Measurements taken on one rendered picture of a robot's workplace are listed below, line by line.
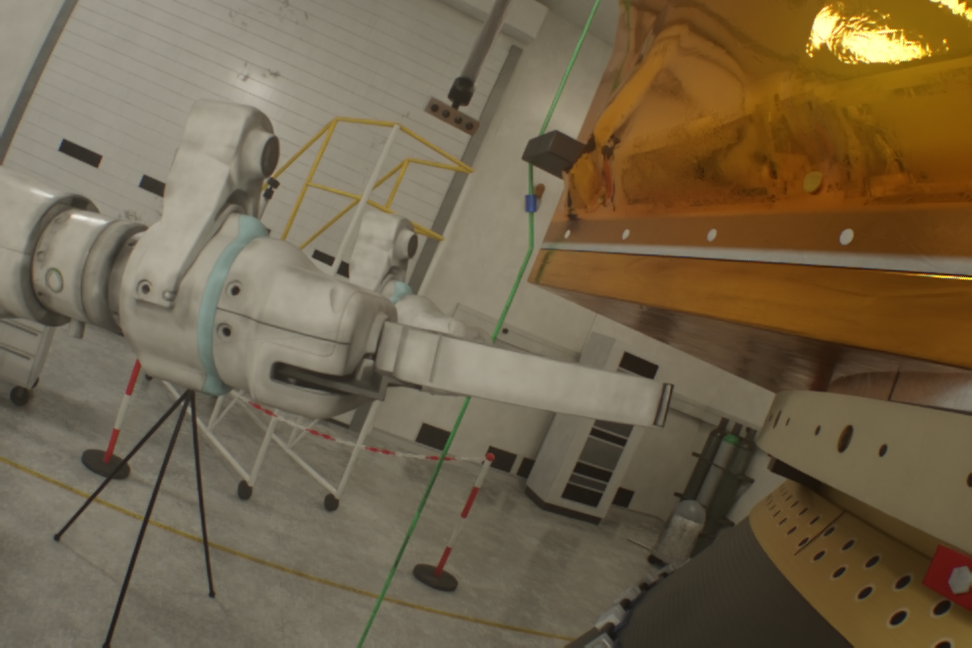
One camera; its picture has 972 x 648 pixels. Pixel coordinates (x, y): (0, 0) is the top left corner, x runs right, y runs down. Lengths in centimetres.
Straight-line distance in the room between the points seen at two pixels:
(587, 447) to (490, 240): 248
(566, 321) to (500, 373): 776
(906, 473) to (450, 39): 753
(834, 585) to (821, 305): 17
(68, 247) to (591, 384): 25
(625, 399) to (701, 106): 35
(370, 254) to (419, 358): 29
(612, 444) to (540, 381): 738
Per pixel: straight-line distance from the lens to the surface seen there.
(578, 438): 744
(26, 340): 451
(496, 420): 796
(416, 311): 51
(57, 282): 36
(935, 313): 38
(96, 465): 414
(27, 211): 37
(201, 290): 30
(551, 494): 753
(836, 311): 43
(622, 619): 59
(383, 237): 55
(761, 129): 51
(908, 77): 41
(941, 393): 38
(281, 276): 28
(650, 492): 920
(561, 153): 82
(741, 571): 48
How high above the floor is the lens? 168
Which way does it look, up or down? 3 degrees up
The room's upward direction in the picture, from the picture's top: 23 degrees clockwise
